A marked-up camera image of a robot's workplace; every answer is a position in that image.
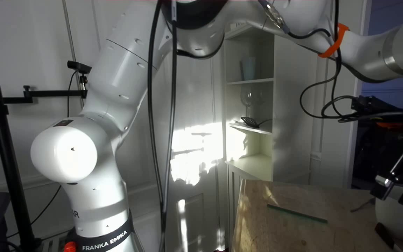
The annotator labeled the green stick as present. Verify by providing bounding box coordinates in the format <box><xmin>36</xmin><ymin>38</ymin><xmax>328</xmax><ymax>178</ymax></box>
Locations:
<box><xmin>264</xmin><ymin>203</ymin><xmax>330</xmax><ymax>225</ymax></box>

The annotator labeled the clear wine glass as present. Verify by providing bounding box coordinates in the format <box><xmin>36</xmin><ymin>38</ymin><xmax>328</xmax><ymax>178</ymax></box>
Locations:
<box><xmin>240</xmin><ymin>88</ymin><xmax>264</xmax><ymax>117</ymax></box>

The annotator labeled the thick black cable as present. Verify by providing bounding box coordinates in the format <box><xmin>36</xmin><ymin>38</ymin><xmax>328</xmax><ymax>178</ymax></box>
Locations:
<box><xmin>145</xmin><ymin>0</ymin><xmax>180</xmax><ymax>252</ymax></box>

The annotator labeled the orange cable clip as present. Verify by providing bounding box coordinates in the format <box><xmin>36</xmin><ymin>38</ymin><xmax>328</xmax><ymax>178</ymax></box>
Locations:
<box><xmin>317</xmin><ymin>22</ymin><xmax>351</xmax><ymax>60</ymax></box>

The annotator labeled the black orange wrist camera mount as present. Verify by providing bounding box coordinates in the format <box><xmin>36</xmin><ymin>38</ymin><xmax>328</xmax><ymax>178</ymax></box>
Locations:
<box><xmin>349</xmin><ymin>95</ymin><xmax>403</xmax><ymax>131</ymax></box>

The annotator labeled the light blue cup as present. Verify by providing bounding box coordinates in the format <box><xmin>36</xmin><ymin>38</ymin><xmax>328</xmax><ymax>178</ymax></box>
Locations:
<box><xmin>240</xmin><ymin>56</ymin><xmax>257</xmax><ymax>81</ymax></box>

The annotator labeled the thin black camera cable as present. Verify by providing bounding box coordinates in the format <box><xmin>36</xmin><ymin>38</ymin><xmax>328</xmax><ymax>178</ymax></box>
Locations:
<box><xmin>4</xmin><ymin>68</ymin><xmax>79</xmax><ymax>241</ymax></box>

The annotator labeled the small black camera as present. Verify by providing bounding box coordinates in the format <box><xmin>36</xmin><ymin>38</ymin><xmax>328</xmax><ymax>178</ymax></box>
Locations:
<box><xmin>65</xmin><ymin>59</ymin><xmax>93</xmax><ymax>88</ymax></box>

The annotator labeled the white round object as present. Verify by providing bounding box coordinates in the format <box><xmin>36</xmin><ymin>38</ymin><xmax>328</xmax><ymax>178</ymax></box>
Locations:
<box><xmin>373</xmin><ymin>194</ymin><xmax>403</xmax><ymax>246</ymax></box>

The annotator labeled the white shelf cabinet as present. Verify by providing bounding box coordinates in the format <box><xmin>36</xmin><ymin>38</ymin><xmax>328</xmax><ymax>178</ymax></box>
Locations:
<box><xmin>221</xmin><ymin>26</ymin><xmax>316</xmax><ymax>185</ymax></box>

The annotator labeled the black handle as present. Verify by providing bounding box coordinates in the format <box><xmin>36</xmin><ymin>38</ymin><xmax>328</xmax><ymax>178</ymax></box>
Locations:
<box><xmin>375</xmin><ymin>222</ymin><xmax>401</xmax><ymax>252</ymax></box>

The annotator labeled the red emergency button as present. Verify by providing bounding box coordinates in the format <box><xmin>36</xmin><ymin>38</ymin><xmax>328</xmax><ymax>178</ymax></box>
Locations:
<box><xmin>61</xmin><ymin>239</ymin><xmax>78</xmax><ymax>252</ymax></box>

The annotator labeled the thin black looped cable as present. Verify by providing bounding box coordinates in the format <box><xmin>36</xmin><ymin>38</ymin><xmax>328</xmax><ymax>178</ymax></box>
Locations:
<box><xmin>298</xmin><ymin>0</ymin><xmax>368</xmax><ymax>123</ymax></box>

